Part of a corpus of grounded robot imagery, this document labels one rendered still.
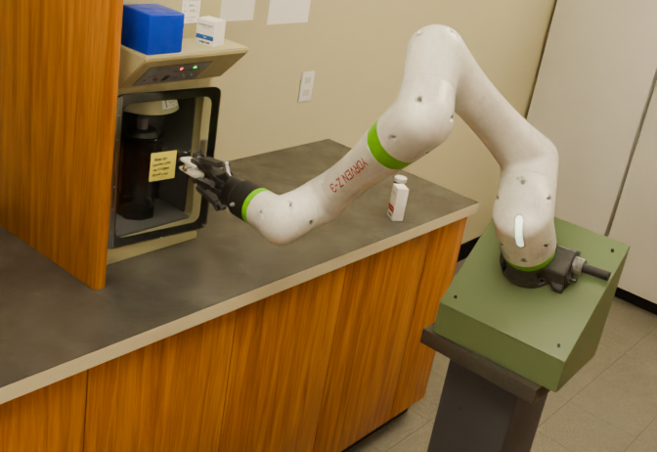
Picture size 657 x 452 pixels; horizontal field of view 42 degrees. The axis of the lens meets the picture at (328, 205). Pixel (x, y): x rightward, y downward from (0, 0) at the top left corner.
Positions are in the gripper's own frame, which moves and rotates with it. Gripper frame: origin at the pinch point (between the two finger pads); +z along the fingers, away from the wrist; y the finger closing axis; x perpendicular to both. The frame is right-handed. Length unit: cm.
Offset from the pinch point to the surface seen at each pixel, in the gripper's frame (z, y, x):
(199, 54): -4.5, 30.5, 4.3
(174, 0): 7.0, 40.3, 4.5
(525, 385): -86, -26, -35
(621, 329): -16, -121, -265
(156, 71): -1.5, 26.0, 13.7
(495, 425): -79, -45, -40
